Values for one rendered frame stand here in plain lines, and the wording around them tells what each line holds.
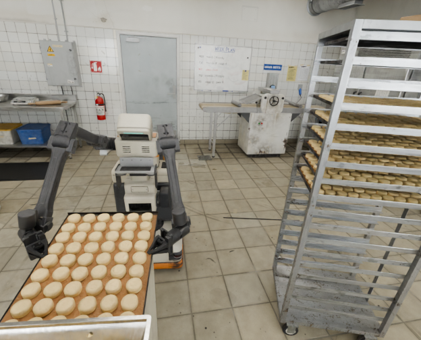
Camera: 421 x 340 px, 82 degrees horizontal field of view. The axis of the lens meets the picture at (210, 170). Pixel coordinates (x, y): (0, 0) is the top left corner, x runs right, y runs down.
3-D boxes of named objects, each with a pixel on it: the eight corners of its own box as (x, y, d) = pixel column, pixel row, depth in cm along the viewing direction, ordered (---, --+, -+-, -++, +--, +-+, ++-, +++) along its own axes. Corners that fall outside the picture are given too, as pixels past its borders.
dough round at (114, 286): (102, 290, 78) (101, 286, 77) (115, 279, 82) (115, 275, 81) (112, 299, 76) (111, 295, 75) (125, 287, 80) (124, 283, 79)
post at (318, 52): (272, 269, 199) (320, 33, 130) (272, 266, 202) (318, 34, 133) (276, 269, 199) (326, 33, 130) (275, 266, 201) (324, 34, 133)
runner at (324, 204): (287, 203, 170) (287, 200, 169) (286, 201, 173) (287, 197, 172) (382, 213, 164) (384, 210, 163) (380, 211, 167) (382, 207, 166)
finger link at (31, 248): (32, 258, 85) (23, 244, 90) (38, 272, 88) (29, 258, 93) (54, 247, 89) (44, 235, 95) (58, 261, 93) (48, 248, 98)
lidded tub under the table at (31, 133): (18, 145, 405) (14, 129, 395) (30, 137, 447) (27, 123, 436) (44, 144, 414) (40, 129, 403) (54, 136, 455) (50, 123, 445)
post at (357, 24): (280, 322, 158) (355, 18, 89) (279, 318, 161) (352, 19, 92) (285, 323, 158) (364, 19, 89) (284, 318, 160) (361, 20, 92)
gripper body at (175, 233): (169, 256, 99) (182, 245, 104) (169, 237, 94) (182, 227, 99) (159, 247, 102) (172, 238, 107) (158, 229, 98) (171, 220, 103)
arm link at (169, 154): (178, 139, 123) (156, 142, 121) (177, 135, 117) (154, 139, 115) (192, 224, 115) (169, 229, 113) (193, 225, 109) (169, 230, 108)
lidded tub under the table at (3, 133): (-14, 145, 397) (-18, 129, 387) (3, 137, 439) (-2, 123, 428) (13, 145, 404) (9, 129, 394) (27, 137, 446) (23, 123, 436)
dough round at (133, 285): (145, 286, 81) (144, 282, 80) (133, 297, 77) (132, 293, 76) (135, 278, 83) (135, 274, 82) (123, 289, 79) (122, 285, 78)
